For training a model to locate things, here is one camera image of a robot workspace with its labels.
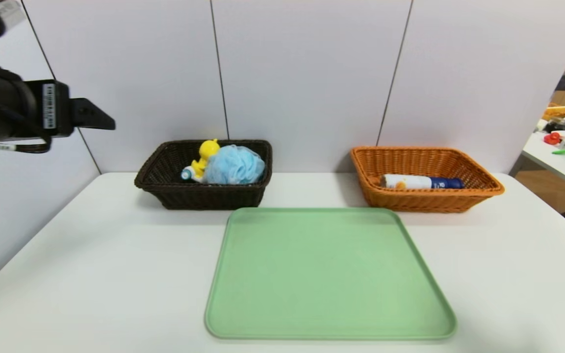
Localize orange wicker basket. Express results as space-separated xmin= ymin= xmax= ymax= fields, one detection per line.
xmin=351 ymin=146 xmax=505 ymax=213

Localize white side table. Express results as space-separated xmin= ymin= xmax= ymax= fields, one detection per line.
xmin=522 ymin=130 xmax=565 ymax=193

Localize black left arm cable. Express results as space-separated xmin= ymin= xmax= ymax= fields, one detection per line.
xmin=0 ymin=137 xmax=52 ymax=154

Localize white bottle with blue cap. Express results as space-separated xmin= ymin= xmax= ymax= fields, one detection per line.
xmin=380 ymin=174 xmax=465 ymax=190

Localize yellow duck scooter toy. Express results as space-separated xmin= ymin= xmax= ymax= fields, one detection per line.
xmin=181 ymin=139 xmax=221 ymax=183

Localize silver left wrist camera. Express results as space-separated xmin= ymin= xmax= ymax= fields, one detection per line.
xmin=0 ymin=0 xmax=27 ymax=27

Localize blue mesh bath loofah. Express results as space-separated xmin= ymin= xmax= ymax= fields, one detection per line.
xmin=203 ymin=145 xmax=266 ymax=185

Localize green plastic tray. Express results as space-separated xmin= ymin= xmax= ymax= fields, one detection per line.
xmin=205 ymin=207 xmax=458 ymax=340

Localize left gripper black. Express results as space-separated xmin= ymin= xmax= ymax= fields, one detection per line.
xmin=0 ymin=67 xmax=116 ymax=142

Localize dark brown wicker basket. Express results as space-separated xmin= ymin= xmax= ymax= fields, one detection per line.
xmin=134 ymin=140 xmax=273 ymax=210

